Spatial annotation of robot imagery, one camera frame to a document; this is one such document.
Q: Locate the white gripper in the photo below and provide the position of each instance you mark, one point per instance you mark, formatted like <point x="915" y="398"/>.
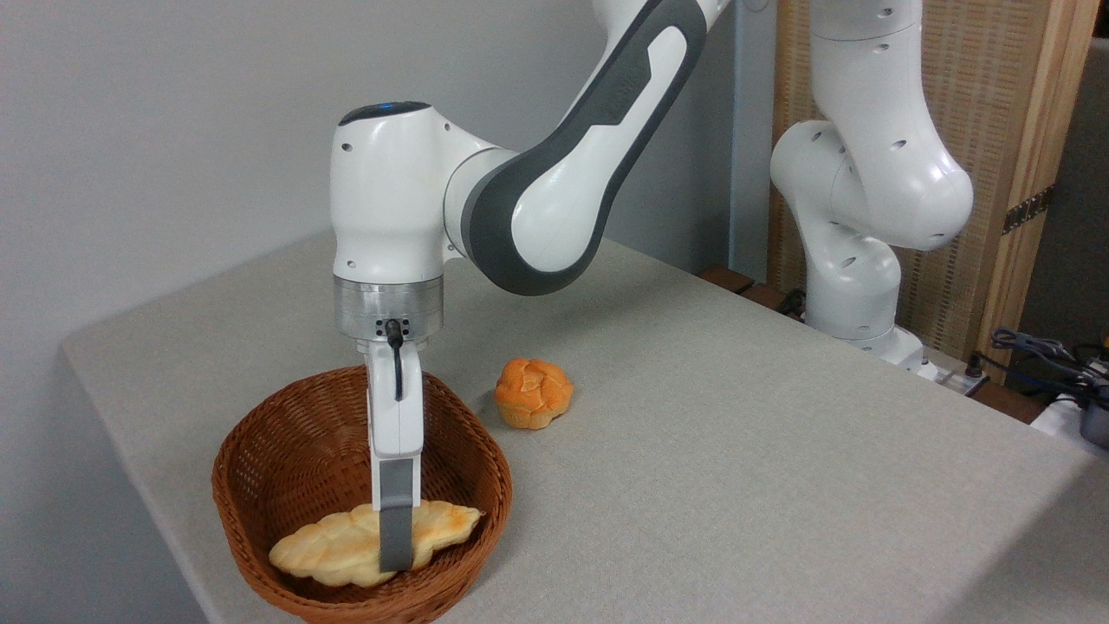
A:
<point x="394" y="416"/>

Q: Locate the brown wooden bench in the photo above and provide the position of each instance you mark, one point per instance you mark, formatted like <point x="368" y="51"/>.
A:
<point x="749" y="290"/>

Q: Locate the long pale braided bread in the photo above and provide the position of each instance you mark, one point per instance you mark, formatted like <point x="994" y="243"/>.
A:
<point x="333" y="546"/>

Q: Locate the black metal screen hinge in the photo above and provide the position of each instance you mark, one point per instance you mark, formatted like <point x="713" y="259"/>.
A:
<point x="1028" y="210"/>

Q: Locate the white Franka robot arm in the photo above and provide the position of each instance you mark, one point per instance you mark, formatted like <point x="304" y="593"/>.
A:
<point x="554" y="191"/>

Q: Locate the brown woven wicker basket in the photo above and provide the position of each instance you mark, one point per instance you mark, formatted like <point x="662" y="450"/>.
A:
<point x="286" y="451"/>

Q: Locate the round orange bread bun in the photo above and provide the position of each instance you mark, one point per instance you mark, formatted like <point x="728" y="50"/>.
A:
<point x="533" y="392"/>

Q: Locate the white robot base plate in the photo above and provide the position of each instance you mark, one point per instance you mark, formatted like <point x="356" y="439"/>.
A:
<point x="949" y="374"/>

